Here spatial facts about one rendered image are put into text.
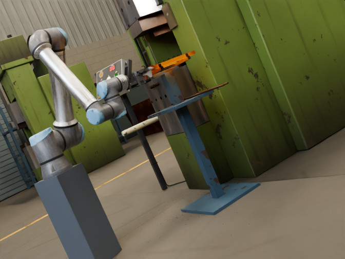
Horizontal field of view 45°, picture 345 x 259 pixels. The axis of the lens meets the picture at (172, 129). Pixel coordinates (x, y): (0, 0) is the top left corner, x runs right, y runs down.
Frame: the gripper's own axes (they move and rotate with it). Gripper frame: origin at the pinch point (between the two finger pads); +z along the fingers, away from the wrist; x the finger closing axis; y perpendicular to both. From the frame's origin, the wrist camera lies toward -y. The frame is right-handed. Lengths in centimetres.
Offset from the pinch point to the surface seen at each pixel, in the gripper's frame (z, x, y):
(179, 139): 36, -50, 53
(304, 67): 118, 17, 40
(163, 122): 39, -66, 37
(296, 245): -28, 85, 96
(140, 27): 41, -47, -35
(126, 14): 43, -59, -51
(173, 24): 50, -21, -25
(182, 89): 43, -32, 19
